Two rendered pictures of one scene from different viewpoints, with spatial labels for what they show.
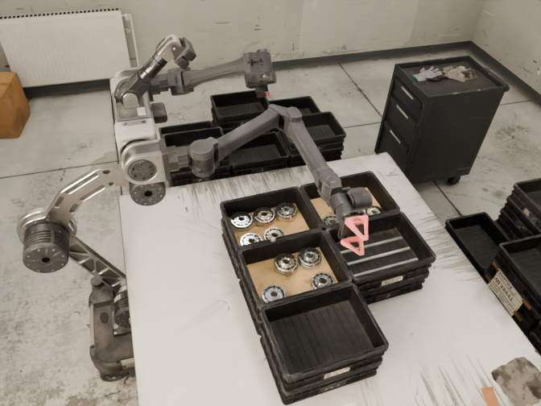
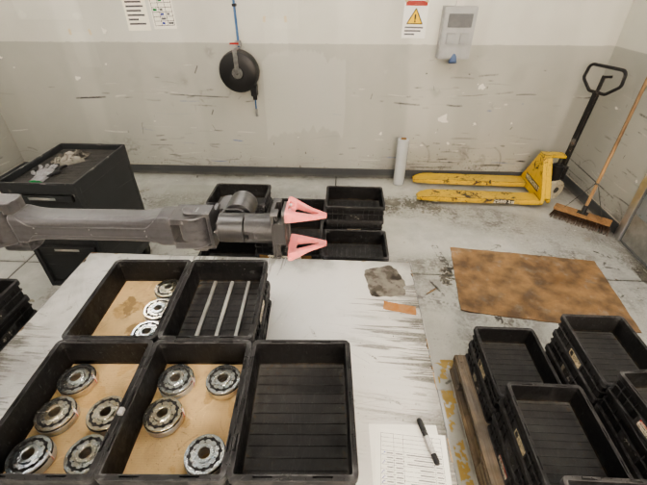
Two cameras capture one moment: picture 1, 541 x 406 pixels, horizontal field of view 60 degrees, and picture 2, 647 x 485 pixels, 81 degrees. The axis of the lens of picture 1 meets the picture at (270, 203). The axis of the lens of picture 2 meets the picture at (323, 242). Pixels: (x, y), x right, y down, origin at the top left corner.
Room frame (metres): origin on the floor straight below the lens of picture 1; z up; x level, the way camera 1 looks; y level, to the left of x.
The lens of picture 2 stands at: (0.66, 0.29, 1.85)
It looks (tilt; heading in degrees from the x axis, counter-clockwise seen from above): 36 degrees down; 292
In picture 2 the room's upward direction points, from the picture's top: straight up
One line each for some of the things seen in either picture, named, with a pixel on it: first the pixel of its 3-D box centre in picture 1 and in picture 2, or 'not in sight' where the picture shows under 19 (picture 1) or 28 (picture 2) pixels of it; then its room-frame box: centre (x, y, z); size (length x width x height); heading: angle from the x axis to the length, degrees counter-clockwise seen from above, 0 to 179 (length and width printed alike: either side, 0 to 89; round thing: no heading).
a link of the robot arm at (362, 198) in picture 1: (347, 196); (222, 217); (1.09, -0.24, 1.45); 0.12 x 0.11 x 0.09; 18
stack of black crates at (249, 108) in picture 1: (241, 128); not in sight; (2.94, 0.25, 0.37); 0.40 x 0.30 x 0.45; 109
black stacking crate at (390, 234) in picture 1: (377, 252); (221, 307); (1.36, -0.48, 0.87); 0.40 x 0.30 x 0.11; 111
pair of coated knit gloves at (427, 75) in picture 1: (428, 73); (42, 171); (2.98, -1.04, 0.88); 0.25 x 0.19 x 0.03; 109
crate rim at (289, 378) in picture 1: (323, 328); (297, 401); (0.93, -0.22, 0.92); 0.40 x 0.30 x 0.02; 111
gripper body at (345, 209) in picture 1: (347, 218); (265, 228); (0.99, -0.23, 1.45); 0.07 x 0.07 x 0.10; 18
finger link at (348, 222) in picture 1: (358, 231); (301, 220); (0.92, -0.26, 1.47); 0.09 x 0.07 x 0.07; 18
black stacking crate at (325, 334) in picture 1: (321, 335); (297, 412); (0.93, -0.22, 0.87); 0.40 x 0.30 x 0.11; 111
